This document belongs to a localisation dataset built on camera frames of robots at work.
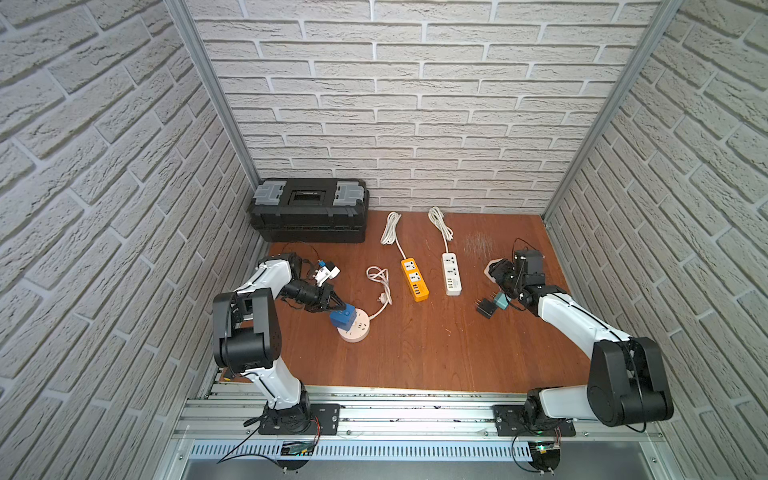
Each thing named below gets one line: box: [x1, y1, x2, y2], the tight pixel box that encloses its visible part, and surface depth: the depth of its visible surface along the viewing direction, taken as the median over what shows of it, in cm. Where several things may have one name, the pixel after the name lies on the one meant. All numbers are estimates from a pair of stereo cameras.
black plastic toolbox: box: [249, 178, 370, 243], surface depth 102 cm
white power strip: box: [442, 252, 463, 296], surface depth 102 cm
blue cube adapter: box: [330, 304, 357, 331], surface depth 85 cm
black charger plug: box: [474, 298, 498, 319], surface depth 94 cm
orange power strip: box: [401, 257, 429, 302], surface depth 100 cm
